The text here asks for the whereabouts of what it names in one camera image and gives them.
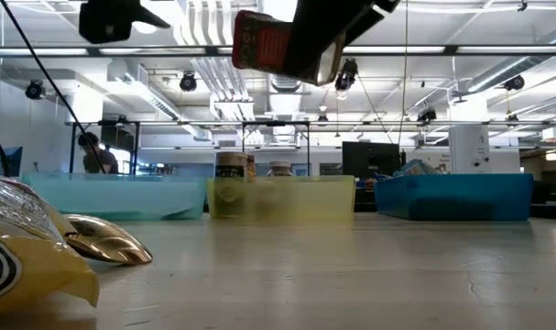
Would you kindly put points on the jar with brown lid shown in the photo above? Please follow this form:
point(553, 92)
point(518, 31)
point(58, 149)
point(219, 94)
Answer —
point(234, 162)

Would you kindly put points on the person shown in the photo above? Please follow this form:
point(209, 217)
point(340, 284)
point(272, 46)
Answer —
point(99, 156)

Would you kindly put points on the black overhead crossbar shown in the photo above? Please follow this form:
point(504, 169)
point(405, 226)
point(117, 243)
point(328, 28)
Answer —
point(94, 51)

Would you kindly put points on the blue plastic bin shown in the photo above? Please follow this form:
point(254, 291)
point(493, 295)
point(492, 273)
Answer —
point(456, 197)

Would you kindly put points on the yellow translucent plastic bin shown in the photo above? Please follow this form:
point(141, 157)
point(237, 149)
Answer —
point(314, 197)

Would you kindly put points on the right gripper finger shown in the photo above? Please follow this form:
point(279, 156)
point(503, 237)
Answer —
point(314, 36)

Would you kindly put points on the black metal frame stand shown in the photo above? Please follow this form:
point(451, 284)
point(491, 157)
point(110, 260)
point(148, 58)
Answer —
point(72, 146)
point(275, 123)

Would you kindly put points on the white round pillar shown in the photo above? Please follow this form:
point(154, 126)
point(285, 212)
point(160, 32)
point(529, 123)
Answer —
point(470, 146)

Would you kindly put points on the smoked paprika tin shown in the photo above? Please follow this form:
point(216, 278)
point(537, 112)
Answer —
point(259, 41)

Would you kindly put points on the green translucent plastic bin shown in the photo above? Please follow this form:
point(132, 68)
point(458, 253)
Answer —
point(122, 197)

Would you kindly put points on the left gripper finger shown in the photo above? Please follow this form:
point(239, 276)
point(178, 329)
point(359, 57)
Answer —
point(149, 17)

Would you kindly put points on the silver ventilation duct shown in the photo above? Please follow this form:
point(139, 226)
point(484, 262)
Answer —
point(286, 84)

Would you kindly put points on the black monitor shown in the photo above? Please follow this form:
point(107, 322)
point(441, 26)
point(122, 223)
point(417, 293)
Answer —
point(371, 160)

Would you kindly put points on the small dark monitor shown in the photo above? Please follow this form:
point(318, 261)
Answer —
point(14, 160)

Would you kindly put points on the black ceiling-hung camera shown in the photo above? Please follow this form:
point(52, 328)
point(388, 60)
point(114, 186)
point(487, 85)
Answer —
point(346, 75)
point(427, 115)
point(35, 90)
point(515, 83)
point(188, 82)

